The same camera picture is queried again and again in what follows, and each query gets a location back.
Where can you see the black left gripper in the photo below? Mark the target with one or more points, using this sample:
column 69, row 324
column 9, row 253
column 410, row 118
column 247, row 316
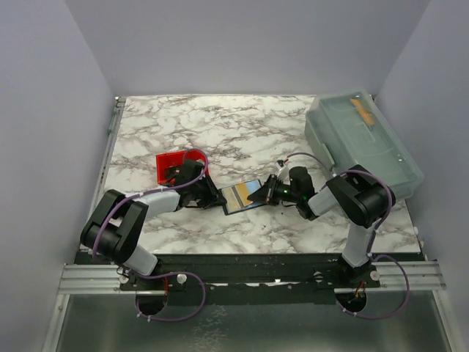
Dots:
column 214, row 198

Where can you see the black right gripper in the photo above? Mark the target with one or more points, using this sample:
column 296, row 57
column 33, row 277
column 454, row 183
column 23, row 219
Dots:
column 263, row 195

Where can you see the gold credit card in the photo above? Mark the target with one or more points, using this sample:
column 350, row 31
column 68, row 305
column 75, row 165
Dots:
column 233, row 204
column 243, row 190

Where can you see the black leather card holder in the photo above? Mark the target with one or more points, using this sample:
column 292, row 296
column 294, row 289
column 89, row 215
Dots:
column 252, row 206

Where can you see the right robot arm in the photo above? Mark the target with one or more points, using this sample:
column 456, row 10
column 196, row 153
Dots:
column 364, row 198

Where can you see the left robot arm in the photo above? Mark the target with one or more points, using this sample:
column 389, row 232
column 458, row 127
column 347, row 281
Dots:
column 114, row 228

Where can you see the red plastic bin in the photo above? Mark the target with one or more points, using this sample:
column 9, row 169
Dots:
column 166, row 163

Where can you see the green plastic storage box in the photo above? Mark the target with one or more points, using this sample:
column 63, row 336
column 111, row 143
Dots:
column 339, row 137

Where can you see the orange tool inside box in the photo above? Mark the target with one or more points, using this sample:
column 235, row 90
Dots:
column 365, row 115

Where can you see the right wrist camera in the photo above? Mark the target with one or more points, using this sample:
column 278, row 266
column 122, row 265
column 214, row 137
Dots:
column 283, row 169

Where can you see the aluminium rail frame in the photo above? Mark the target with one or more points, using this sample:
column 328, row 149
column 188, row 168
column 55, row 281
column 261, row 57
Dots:
column 242, row 136

